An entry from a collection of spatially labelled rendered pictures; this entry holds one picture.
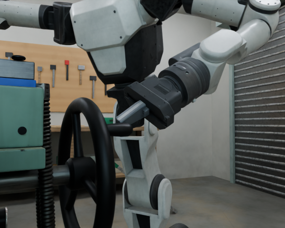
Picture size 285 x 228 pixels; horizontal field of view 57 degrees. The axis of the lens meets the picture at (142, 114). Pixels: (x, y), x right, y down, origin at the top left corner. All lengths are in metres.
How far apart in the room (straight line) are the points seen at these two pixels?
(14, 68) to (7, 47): 3.44
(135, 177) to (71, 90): 2.83
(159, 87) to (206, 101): 4.11
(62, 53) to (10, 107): 3.47
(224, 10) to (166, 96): 0.40
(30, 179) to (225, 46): 0.45
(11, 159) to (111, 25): 0.58
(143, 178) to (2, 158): 0.72
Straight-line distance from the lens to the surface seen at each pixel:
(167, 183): 1.11
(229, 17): 0.83
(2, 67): 0.44
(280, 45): 3.70
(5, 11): 1.14
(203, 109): 4.57
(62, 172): 0.50
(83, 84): 3.83
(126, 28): 0.86
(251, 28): 0.72
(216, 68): 0.57
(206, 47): 0.58
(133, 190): 1.11
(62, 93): 3.78
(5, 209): 0.78
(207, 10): 0.83
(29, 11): 1.12
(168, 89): 0.51
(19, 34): 3.94
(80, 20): 0.95
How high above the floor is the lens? 0.91
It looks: 2 degrees up
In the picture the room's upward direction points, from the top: straight up
